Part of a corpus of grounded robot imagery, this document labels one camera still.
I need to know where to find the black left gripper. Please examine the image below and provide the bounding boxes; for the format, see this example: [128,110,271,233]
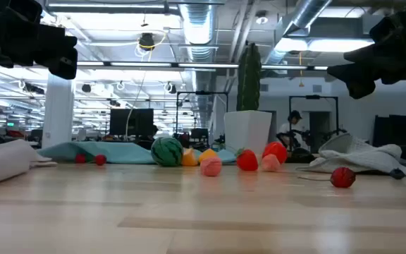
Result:
[0,0,79,80]

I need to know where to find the red apple toy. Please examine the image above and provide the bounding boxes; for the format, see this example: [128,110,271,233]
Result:
[262,141,288,165]

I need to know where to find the pink peach toy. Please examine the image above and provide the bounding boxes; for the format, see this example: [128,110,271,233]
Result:
[260,153,281,173]
[199,156,223,178]

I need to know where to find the red strawberry toy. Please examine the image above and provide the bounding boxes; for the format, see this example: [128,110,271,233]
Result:
[234,147,259,172]

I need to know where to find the green watermelon toy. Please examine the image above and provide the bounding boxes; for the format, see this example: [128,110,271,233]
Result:
[150,136,184,168]

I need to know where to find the white building pillar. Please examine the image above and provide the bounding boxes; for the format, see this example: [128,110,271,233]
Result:
[41,72,76,149]

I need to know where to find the black cabinet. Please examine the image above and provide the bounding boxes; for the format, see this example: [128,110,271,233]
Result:
[372,114,406,162]

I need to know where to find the grey waffle cloth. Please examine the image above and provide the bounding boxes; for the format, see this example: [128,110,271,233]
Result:
[296,132,406,177]

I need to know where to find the person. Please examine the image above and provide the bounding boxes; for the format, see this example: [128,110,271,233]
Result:
[276,109,309,152]

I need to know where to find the black ceiling device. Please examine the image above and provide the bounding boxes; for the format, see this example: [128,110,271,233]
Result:
[138,32,156,52]

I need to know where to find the black office monitor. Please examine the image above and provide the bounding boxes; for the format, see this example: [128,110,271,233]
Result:
[109,108,154,137]

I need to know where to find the green cactus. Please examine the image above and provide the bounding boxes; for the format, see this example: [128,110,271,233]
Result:
[236,42,262,112]

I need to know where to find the beige cloth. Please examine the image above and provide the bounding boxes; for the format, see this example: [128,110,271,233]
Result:
[0,138,59,189]

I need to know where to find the teal cloth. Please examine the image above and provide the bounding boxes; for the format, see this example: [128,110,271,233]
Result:
[36,140,238,165]

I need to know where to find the white planter pot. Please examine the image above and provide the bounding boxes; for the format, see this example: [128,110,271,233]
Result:
[223,109,273,165]

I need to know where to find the long ceiling light strip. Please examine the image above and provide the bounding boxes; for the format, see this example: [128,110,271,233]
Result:
[75,61,329,71]

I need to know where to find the black metal gantry frame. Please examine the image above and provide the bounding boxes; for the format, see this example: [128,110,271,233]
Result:
[176,90,229,135]
[288,94,340,142]

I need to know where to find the silver ventilation duct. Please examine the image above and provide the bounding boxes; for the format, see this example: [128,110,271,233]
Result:
[178,0,219,64]
[264,0,333,66]

